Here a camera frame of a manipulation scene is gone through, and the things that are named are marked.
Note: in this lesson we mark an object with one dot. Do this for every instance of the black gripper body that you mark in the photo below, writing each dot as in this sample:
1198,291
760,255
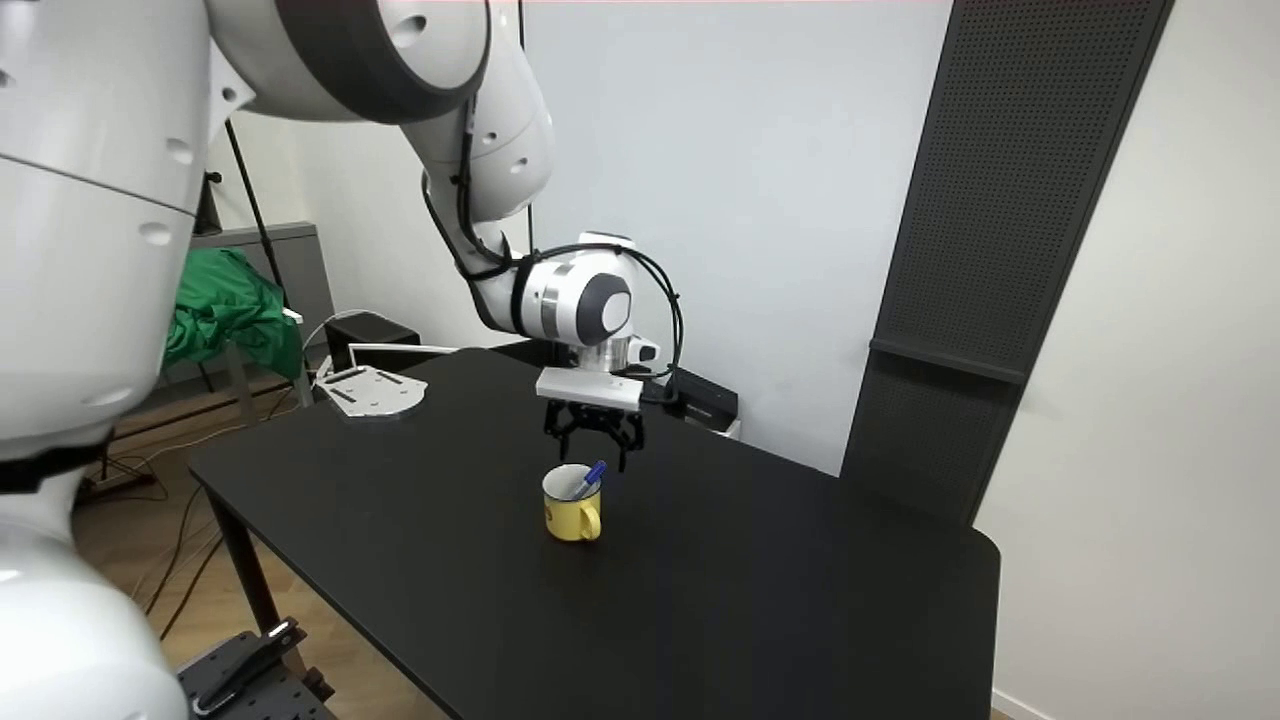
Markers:
595,417

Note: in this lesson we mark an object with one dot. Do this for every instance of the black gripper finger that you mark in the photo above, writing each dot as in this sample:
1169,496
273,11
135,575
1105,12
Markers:
560,439
626,441

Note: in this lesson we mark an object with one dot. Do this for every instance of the blue marker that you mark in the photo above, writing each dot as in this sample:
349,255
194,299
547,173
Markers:
595,478

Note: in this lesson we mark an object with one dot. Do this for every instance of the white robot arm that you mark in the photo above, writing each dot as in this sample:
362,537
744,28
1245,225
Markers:
81,202

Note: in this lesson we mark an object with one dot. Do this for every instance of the yellow enamel cup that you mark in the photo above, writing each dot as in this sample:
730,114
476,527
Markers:
573,519

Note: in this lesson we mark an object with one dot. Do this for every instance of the small black box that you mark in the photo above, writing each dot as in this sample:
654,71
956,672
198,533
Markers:
703,402

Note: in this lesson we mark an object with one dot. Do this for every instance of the white paper sheets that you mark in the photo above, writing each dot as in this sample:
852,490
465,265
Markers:
374,391

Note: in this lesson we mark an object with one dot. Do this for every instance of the black table leg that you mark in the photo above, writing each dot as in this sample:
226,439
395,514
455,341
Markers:
245,566

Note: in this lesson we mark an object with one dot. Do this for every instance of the green cloth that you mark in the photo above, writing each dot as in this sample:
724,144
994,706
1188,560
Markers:
226,312

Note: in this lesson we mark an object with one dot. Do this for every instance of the black thin stand pole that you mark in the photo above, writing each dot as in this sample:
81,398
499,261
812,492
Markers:
249,202

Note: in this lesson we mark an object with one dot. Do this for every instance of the black optical breadboard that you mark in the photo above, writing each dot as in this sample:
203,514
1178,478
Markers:
240,681

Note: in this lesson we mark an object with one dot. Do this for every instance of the black vertical pillar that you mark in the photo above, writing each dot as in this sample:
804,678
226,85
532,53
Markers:
1014,202

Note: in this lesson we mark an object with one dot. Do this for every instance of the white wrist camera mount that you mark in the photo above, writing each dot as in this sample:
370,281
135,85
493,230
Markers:
591,391

